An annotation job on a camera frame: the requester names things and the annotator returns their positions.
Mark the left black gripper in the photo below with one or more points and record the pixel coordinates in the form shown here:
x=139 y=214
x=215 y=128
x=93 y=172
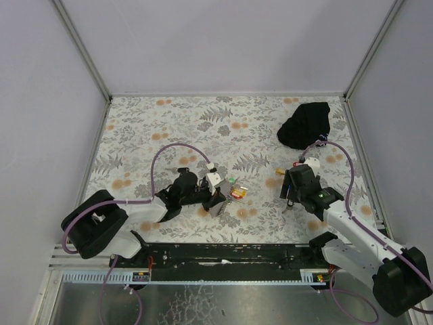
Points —
x=214 y=200

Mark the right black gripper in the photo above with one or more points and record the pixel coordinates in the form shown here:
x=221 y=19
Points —
x=293 y=186

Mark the blue key tag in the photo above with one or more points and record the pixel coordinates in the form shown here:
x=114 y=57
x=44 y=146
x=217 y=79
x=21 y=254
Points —
x=290 y=197

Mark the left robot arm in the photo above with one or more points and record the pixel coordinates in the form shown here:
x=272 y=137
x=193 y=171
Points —
x=103 y=224

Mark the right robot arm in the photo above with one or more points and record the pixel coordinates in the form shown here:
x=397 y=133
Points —
x=398 y=277

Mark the red key tag on holder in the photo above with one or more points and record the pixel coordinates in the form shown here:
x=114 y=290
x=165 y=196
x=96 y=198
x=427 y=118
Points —
x=237 y=194

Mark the yellow key tag on holder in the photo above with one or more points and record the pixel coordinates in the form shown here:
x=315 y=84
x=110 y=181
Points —
x=244 y=190

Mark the black key tag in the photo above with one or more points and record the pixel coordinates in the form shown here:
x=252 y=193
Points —
x=183 y=170

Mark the black cloth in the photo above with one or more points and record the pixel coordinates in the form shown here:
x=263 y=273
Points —
x=308 y=124

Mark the floral table mat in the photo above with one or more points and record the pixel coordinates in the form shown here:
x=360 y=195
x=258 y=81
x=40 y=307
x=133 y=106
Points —
x=146 y=139

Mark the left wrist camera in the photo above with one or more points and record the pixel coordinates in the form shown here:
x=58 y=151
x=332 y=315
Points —
x=214 y=181

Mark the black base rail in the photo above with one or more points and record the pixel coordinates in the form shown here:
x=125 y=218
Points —
x=168 y=262

